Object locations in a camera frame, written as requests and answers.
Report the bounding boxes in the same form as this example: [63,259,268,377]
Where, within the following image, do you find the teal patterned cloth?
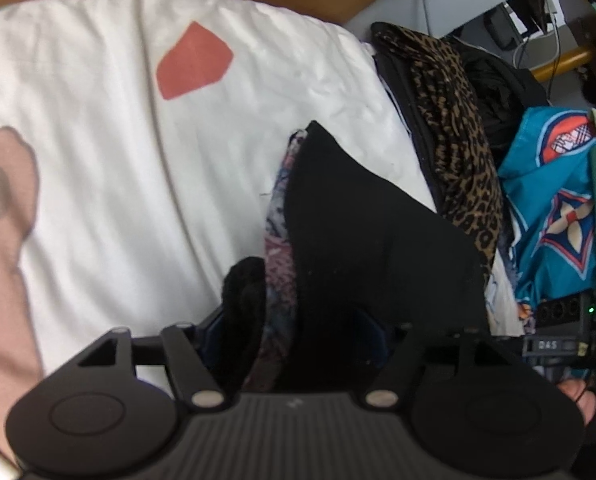
[498,106,596,333]

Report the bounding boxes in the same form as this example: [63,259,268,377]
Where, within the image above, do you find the leopard print garment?
[370,22,504,267]

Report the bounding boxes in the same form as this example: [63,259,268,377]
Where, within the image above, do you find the yellow wooden bar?
[530,44,595,85]

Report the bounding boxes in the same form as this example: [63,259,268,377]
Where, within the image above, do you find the person's right hand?
[558,379,596,427]

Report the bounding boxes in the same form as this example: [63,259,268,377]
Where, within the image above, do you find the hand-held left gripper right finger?
[355,310,526,407]

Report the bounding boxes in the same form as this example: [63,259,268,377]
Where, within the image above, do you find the cream bear print blanket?
[0,0,524,466]

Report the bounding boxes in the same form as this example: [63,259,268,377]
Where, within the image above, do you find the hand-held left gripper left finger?
[78,310,226,408]

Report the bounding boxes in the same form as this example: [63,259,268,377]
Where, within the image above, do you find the black pants with floral lining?
[220,120,490,395]

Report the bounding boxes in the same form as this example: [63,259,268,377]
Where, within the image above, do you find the black clothing pile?
[448,35,550,163]

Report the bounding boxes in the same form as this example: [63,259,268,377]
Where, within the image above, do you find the white desk panel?
[345,0,564,46]

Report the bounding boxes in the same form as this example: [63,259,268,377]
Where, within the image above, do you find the gold rimmed round board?
[560,0,596,108]

